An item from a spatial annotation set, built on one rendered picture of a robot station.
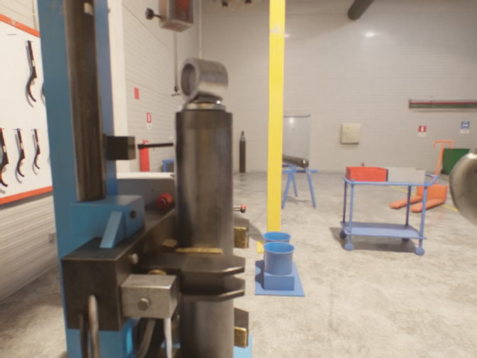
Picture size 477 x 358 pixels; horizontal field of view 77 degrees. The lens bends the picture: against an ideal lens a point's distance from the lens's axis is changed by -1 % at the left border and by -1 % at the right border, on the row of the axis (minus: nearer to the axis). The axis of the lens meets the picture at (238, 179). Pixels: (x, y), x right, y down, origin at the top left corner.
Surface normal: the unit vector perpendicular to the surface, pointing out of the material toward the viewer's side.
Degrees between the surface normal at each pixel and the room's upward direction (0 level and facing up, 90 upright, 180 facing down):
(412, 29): 90
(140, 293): 90
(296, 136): 90
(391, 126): 90
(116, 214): 45
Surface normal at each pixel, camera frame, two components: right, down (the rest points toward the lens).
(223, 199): 0.69, 0.10
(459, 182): -0.72, 0.17
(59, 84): -0.07, 0.14
